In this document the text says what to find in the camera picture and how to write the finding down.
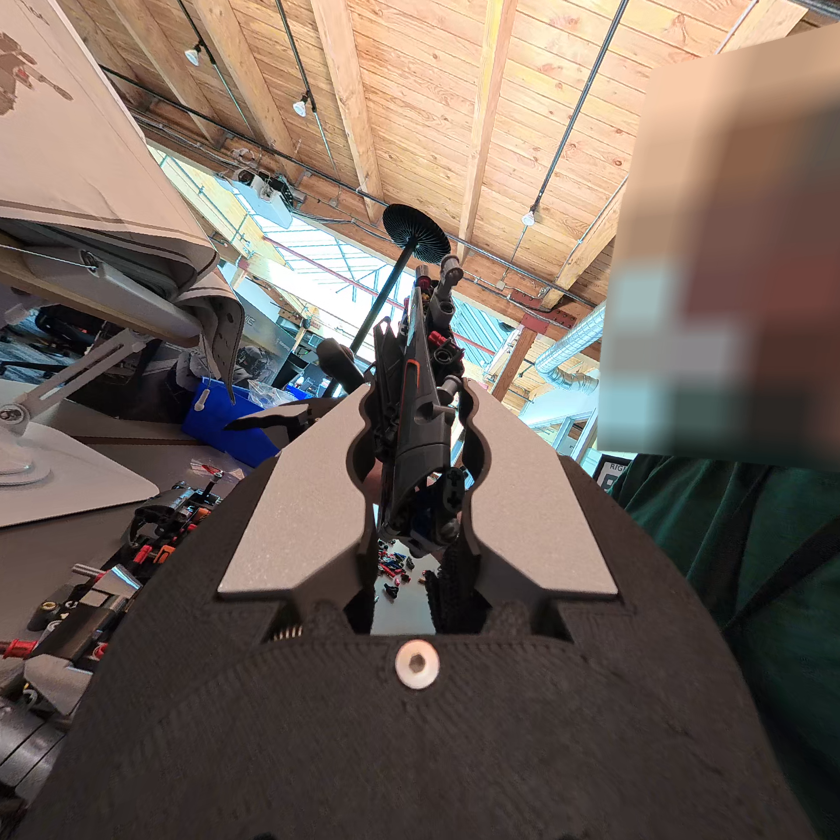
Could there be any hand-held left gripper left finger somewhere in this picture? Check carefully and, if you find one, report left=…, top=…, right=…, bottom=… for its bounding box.
left=217, top=382, right=382, bottom=634

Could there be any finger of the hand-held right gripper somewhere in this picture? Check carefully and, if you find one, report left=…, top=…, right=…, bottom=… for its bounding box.
left=223, top=397, right=347, bottom=455

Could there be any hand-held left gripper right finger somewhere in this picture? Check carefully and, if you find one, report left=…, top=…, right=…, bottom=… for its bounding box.
left=427, top=379, right=619, bottom=634

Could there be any small black grey lego subassembly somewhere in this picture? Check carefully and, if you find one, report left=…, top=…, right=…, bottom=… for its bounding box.
left=360, top=253, right=472, bottom=560

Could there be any lego instruction booklet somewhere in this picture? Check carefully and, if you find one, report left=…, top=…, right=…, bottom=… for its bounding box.
left=0, top=0, right=238, bottom=403

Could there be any pile of loose lego pieces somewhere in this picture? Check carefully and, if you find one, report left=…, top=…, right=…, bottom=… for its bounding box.
left=377, top=537, right=439, bottom=601

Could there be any framed marker sign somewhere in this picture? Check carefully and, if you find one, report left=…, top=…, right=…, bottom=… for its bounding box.
left=592, top=453, right=634, bottom=494

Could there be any blue storage bin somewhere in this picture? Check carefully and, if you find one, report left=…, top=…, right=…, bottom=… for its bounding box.
left=182, top=377, right=332, bottom=468

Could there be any black ribbed disc on pole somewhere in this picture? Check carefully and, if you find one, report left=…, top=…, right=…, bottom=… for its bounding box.
left=351, top=203, right=454, bottom=355

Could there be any white ceiling unit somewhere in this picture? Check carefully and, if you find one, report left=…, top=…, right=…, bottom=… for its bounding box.
left=217, top=167, right=298, bottom=228

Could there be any black office chair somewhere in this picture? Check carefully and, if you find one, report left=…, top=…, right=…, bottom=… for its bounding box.
left=0, top=305, right=106, bottom=385

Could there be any silver ventilation duct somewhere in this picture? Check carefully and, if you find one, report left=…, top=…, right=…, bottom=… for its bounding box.
left=533, top=302, right=608, bottom=396

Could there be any black shoulder strap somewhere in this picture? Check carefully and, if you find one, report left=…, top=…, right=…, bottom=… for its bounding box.
left=718, top=515, right=840, bottom=634

